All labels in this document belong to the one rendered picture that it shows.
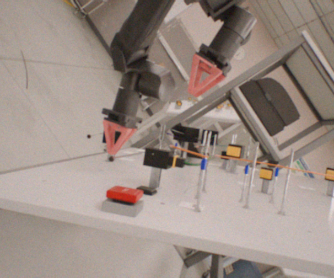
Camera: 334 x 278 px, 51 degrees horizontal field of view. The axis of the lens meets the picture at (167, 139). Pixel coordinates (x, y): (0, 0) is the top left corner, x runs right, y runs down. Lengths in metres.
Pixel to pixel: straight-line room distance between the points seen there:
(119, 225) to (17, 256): 0.33
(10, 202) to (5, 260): 0.21
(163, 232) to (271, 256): 0.15
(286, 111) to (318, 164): 7.27
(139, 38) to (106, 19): 7.92
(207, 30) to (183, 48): 0.67
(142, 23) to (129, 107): 0.19
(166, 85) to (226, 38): 0.16
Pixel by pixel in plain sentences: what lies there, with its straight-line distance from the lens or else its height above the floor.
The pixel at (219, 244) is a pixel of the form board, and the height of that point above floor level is 1.20.
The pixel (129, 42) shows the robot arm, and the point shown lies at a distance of 0.74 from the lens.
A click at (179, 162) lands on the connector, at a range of 0.77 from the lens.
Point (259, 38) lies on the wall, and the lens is 8.50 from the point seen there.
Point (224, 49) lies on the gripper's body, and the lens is 0.76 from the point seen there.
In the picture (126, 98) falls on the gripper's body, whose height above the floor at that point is 1.15.
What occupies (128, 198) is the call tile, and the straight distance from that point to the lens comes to 0.56.
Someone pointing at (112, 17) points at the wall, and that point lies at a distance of 8.61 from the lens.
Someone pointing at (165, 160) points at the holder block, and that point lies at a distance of 0.77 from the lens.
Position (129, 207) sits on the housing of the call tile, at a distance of 0.56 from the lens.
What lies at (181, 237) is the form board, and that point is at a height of 1.16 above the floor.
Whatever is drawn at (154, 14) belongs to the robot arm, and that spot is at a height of 1.30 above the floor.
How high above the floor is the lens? 1.29
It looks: 9 degrees down
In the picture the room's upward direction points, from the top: 57 degrees clockwise
